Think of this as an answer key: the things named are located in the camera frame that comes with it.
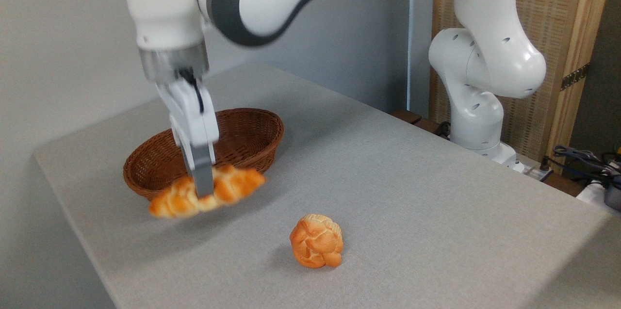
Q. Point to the metal screen hinge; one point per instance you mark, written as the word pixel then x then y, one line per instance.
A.
pixel 575 76

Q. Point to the white vertical pole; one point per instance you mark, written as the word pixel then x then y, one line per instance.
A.
pixel 418 32

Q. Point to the brown wicker basket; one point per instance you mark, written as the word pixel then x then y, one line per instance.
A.
pixel 247 139

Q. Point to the long braided bread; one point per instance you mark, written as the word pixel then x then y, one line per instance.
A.
pixel 233 187

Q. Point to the wooden rattan folding screen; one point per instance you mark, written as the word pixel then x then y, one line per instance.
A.
pixel 558 18

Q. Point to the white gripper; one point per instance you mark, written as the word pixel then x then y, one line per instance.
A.
pixel 191 124

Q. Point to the round knotted bread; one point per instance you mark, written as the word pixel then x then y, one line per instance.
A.
pixel 316 241

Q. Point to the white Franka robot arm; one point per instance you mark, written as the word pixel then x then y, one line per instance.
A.
pixel 170 3

